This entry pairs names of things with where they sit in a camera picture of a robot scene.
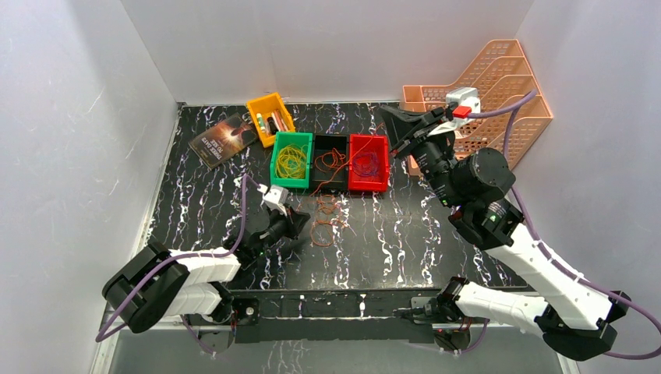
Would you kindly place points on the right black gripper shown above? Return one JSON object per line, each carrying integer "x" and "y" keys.
{"x": 401, "y": 126}

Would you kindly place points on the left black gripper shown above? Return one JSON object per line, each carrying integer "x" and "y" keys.
{"x": 284, "y": 226}

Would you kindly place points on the red plastic bin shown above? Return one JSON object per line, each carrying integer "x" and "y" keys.
{"x": 369, "y": 166}

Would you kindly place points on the black plastic bin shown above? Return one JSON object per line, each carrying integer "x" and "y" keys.
{"x": 328, "y": 168}

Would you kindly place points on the green plastic bin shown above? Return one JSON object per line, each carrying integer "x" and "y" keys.
{"x": 290, "y": 161}

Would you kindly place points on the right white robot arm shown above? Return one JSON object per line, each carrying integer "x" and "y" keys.
{"x": 572, "y": 319}

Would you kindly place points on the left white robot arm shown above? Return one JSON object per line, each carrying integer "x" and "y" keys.
{"x": 160, "y": 282}

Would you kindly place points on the markers in yellow bin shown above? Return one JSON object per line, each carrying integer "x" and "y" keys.
{"x": 271, "y": 123}

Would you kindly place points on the dark paperback book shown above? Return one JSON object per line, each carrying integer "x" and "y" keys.
{"x": 223, "y": 141}

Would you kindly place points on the yellow plastic bin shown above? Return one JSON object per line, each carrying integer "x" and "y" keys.
{"x": 266, "y": 104}

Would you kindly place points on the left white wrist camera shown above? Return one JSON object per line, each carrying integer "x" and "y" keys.
{"x": 275, "y": 198}

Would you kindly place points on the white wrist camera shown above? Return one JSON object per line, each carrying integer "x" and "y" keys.
{"x": 275, "y": 198}
{"x": 461, "y": 103}

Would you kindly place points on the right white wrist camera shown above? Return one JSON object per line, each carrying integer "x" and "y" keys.
{"x": 461, "y": 103}

